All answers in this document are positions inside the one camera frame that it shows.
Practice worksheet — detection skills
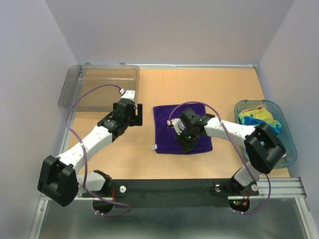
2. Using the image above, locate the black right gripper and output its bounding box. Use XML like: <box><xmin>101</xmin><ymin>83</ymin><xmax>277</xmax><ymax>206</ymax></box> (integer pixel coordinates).
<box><xmin>174</xmin><ymin>125</ymin><xmax>198</xmax><ymax>153</ymax></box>

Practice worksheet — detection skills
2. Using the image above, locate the purple towel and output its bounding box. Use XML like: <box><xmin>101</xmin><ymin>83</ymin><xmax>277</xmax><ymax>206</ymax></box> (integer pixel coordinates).
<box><xmin>153</xmin><ymin>104</ymin><xmax>206</xmax><ymax>155</ymax></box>

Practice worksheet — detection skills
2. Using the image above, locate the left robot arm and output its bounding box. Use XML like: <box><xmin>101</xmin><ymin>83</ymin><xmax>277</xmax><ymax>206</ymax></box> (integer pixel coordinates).
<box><xmin>37</xmin><ymin>99</ymin><xmax>143</xmax><ymax>207</ymax></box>

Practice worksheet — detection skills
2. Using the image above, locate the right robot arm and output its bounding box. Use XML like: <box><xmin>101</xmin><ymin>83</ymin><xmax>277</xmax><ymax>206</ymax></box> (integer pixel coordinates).
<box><xmin>167</xmin><ymin>108</ymin><xmax>286</xmax><ymax>194</ymax></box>

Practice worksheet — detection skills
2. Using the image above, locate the smoky clear plastic bin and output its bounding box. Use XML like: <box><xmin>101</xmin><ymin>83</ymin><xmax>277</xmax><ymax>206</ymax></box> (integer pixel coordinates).
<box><xmin>58</xmin><ymin>64</ymin><xmax>140</xmax><ymax>112</ymax></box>

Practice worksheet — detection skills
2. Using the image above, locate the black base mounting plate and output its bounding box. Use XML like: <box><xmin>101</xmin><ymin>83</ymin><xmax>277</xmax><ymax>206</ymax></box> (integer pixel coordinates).
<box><xmin>95</xmin><ymin>179</ymin><xmax>259</xmax><ymax>209</ymax></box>

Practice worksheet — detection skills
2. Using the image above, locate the blue towel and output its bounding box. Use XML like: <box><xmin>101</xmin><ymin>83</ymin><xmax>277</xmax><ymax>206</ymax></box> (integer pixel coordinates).
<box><xmin>240</xmin><ymin>116</ymin><xmax>282</xmax><ymax>136</ymax></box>

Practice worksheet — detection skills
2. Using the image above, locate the yellow towel teal trim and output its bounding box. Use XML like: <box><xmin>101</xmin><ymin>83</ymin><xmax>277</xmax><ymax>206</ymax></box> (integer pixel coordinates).
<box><xmin>238</xmin><ymin>110</ymin><xmax>275</xmax><ymax>122</ymax></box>

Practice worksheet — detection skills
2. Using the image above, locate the orange white patterned towel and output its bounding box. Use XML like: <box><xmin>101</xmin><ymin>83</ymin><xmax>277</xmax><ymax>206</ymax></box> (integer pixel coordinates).
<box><xmin>241</xmin><ymin>105</ymin><xmax>266</xmax><ymax>113</ymax></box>

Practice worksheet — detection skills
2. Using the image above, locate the teal plastic bin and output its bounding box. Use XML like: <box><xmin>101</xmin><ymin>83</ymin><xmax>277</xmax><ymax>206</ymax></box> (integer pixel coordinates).
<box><xmin>234</xmin><ymin>100</ymin><xmax>297</xmax><ymax>169</ymax></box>

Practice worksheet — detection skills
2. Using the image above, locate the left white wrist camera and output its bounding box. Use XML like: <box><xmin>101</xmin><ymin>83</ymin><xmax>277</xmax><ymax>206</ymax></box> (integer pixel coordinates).
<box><xmin>119</xmin><ymin>89</ymin><xmax>136</xmax><ymax>103</ymax></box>

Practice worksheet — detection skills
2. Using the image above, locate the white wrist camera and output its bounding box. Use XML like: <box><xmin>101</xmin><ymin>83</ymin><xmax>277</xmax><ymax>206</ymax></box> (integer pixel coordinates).
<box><xmin>166</xmin><ymin>118</ymin><xmax>185</xmax><ymax>135</ymax></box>
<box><xmin>119</xmin><ymin>89</ymin><xmax>136</xmax><ymax>103</ymax></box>

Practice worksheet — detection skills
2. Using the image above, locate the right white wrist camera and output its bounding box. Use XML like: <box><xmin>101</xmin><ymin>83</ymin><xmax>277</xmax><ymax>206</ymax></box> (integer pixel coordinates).
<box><xmin>166</xmin><ymin>118</ymin><xmax>185</xmax><ymax>135</ymax></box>

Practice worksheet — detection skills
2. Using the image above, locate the aluminium frame rail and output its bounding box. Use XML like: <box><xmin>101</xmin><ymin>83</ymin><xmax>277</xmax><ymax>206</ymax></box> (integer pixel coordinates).
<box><xmin>37</xmin><ymin>64</ymin><xmax>317</xmax><ymax>239</ymax></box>

